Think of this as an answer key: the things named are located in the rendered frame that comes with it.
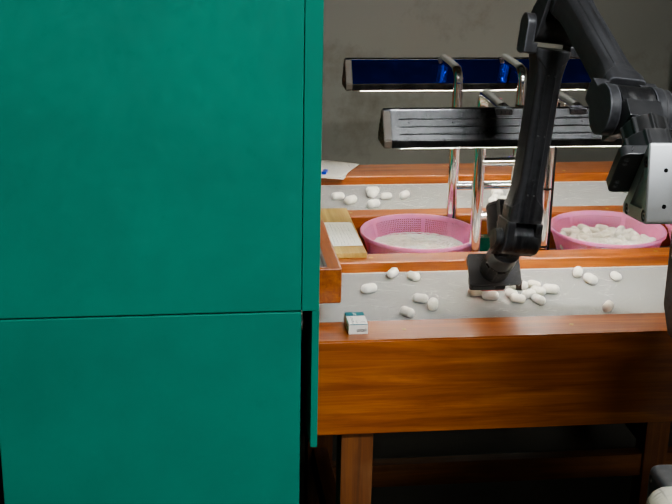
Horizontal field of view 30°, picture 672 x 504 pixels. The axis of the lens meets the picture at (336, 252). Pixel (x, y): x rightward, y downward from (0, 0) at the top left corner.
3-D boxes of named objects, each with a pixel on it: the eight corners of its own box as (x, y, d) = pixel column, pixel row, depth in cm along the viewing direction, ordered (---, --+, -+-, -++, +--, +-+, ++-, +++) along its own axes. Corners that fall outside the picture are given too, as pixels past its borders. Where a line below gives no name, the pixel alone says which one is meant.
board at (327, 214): (367, 258, 263) (367, 252, 262) (296, 259, 261) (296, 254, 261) (346, 212, 294) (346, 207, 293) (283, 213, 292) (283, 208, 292)
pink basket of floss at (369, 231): (498, 269, 284) (501, 230, 281) (429, 300, 265) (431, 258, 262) (406, 244, 301) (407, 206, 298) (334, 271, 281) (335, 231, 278)
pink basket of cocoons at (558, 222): (687, 275, 283) (692, 235, 280) (595, 293, 271) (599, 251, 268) (610, 242, 305) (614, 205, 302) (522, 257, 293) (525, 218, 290)
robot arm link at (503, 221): (531, 13, 212) (590, 20, 214) (520, 10, 217) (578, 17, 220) (492, 255, 222) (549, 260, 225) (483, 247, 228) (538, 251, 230)
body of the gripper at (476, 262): (465, 257, 242) (472, 242, 235) (516, 256, 243) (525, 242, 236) (468, 288, 240) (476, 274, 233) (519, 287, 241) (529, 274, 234)
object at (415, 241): (476, 283, 274) (478, 258, 272) (376, 285, 271) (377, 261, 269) (455, 250, 295) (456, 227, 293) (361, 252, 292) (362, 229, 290)
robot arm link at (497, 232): (497, 242, 222) (542, 245, 224) (493, 183, 227) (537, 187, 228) (475, 265, 233) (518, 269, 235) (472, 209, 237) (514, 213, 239)
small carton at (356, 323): (367, 334, 223) (368, 323, 222) (348, 334, 223) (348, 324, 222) (363, 321, 229) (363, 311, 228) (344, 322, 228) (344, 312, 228)
